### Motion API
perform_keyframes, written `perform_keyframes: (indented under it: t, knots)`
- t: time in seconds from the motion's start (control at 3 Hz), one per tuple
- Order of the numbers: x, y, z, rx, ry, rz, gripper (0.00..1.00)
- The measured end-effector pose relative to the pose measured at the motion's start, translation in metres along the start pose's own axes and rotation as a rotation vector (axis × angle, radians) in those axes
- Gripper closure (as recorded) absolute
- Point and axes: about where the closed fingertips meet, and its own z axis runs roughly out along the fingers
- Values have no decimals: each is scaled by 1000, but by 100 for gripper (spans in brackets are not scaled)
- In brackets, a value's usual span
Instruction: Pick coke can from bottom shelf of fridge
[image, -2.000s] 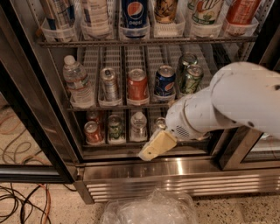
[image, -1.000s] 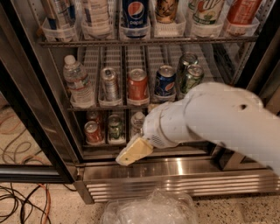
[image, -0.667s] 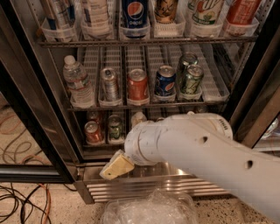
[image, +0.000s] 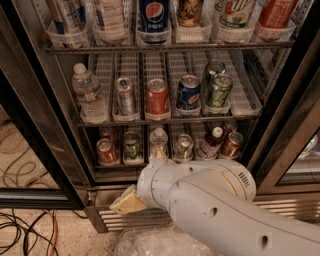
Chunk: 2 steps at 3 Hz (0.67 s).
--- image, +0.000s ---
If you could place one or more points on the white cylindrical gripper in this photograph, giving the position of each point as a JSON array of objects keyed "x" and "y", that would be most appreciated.
[{"x": 150, "y": 186}]

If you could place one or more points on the red coke can bottom shelf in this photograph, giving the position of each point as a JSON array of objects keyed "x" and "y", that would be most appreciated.
[{"x": 106, "y": 151}]

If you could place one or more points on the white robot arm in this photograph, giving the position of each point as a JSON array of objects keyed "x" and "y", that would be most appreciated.
[{"x": 212, "y": 201}]

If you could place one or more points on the small water bottle bottom shelf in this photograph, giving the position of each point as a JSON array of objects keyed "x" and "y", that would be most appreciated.
[{"x": 158, "y": 138}]

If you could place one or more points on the silver green can bottom shelf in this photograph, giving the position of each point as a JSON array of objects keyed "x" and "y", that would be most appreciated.
[{"x": 183, "y": 146}]

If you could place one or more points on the red can behind coke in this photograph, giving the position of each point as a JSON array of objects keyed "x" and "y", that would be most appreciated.
[{"x": 109, "y": 133}]

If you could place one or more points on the red can middle shelf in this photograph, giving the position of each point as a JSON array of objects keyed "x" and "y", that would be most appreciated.
[{"x": 157, "y": 96}]

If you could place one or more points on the water bottle middle shelf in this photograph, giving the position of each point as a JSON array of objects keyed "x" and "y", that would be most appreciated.
[{"x": 89, "y": 94}]

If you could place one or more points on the silver can middle shelf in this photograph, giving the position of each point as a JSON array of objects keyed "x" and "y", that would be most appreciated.
[{"x": 125, "y": 93}]

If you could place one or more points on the bronze can bottom front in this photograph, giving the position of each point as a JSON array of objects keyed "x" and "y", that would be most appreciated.
[{"x": 232, "y": 144}]

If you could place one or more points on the bronze can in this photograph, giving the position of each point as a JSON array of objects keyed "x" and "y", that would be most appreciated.
[
  {"x": 232, "y": 144},
  {"x": 229, "y": 126}
]

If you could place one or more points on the blue pepsi can middle shelf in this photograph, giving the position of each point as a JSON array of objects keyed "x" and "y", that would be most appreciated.
[{"x": 188, "y": 92}]

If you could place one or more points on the blue pepsi can shelf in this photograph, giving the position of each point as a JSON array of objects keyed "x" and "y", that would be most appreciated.
[
  {"x": 154, "y": 20},
  {"x": 188, "y": 92}
]

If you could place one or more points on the bronze can bottom rear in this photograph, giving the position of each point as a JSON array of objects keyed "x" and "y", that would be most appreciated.
[{"x": 229, "y": 126}]

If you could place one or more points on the left glass fridge door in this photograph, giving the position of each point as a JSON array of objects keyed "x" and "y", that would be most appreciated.
[{"x": 36, "y": 96}]

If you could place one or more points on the glass fridge door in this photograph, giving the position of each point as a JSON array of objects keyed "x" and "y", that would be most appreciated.
[
  {"x": 36, "y": 96},
  {"x": 289, "y": 122}
]

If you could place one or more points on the green can middle front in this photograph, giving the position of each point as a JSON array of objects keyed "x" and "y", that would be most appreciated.
[{"x": 218, "y": 90}]

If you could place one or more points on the green can middle rear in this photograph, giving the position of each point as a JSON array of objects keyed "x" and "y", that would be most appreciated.
[{"x": 212, "y": 68}]

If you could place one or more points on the right glass fridge door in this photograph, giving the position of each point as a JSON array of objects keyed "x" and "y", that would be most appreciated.
[{"x": 289, "y": 122}]

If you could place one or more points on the blue pepsi can top shelf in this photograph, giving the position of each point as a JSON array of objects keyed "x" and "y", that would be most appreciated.
[{"x": 154, "y": 20}]

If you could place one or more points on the stainless fridge base grille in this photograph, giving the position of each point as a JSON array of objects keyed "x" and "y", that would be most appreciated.
[{"x": 301, "y": 206}]

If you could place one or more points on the white bottle top shelf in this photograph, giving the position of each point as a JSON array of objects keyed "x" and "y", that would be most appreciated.
[{"x": 109, "y": 20}]

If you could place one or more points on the gold can top shelf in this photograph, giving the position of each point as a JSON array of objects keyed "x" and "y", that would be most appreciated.
[{"x": 189, "y": 12}]

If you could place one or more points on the silver blue can top left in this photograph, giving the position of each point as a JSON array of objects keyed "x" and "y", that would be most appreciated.
[{"x": 68, "y": 16}]

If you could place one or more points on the green 7up can top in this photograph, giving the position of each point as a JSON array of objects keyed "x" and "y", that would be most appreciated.
[{"x": 236, "y": 13}]

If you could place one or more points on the red can top shelf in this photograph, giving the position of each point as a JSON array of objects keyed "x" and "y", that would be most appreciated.
[{"x": 276, "y": 14}]

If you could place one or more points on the clear plastic bag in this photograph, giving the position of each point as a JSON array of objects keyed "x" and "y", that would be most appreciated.
[{"x": 160, "y": 241}]

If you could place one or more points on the brown bottle white cap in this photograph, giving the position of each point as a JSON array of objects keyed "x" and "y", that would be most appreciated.
[{"x": 210, "y": 144}]

